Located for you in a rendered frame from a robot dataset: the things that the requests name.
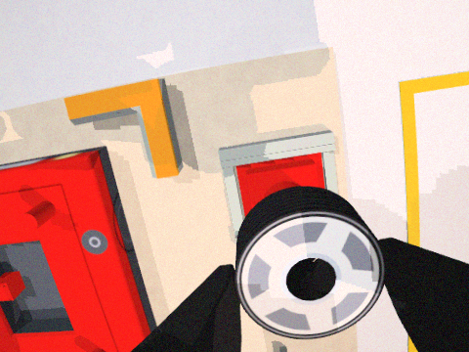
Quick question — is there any black tyre with white spoked rim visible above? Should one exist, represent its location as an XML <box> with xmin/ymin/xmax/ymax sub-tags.
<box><xmin>234</xmin><ymin>185</ymin><xmax>387</xmax><ymax>339</ymax></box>

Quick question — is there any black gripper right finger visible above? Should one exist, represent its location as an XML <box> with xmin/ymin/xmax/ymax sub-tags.
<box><xmin>378</xmin><ymin>238</ymin><xmax>469</xmax><ymax>352</ymax></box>

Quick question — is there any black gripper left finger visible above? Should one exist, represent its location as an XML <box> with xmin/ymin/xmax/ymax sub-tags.
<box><xmin>130</xmin><ymin>263</ymin><xmax>242</xmax><ymax>352</ymax></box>

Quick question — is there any yellow rectangular outline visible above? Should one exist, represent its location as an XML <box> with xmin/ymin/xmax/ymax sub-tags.
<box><xmin>400</xmin><ymin>70</ymin><xmax>469</xmax><ymax>246</ymax></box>

